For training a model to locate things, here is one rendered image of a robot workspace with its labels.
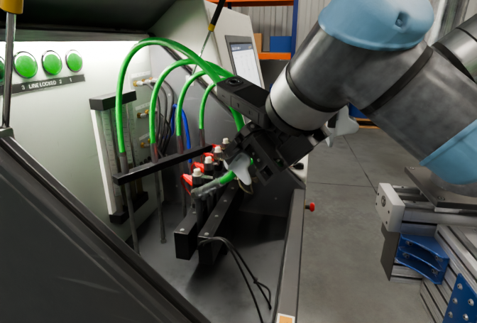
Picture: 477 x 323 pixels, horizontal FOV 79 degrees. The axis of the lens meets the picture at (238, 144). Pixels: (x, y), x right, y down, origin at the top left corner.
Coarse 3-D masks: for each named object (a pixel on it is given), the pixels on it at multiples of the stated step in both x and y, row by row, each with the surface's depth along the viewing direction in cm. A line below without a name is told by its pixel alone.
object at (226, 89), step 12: (216, 84) 42; (228, 84) 41; (240, 84) 41; (252, 84) 41; (228, 96) 40; (240, 96) 39; (252, 96) 39; (264, 96) 39; (240, 108) 39; (252, 108) 37; (264, 108) 36; (252, 120) 38; (264, 120) 36
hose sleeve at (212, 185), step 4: (212, 180) 56; (216, 180) 54; (208, 184) 56; (212, 184) 55; (216, 184) 54; (220, 184) 53; (200, 188) 57; (204, 188) 56; (208, 188) 56; (212, 188) 55; (216, 188) 55; (196, 192) 58; (200, 192) 57; (204, 192) 57; (208, 192) 57
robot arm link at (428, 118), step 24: (408, 72) 22; (432, 72) 22; (456, 72) 23; (384, 96) 23; (408, 96) 23; (432, 96) 22; (456, 96) 22; (384, 120) 25; (408, 120) 23; (432, 120) 22; (456, 120) 22; (408, 144) 25; (432, 144) 23; (456, 144) 22; (432, 168) 25; (456, 168) 23
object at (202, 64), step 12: (132, 48) 58; (180, 48) 50; (192, 60) 49; (204, 60) 49; (120, 72) 63; (120, 84) 65; (120, 96) 66; (120, 108) 68; (120, 120) 69; (240, 120) 47; (120, 132) 70; (120, 144) 71; (228, 180) 52
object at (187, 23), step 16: (192, 0) 90; (176, 16) 93; (192, 16) 92; (208, 16) 92; (224, 16) 109; (240, 16) 135; (160, 32) 96; (176, 32) 95; (192, 32) 94; (224, 32) 106; (240, 32) 128; (192, 48) 95; (208, 48) 94; (224, 48) 103; (224, 64) 100; (208, 80) 98
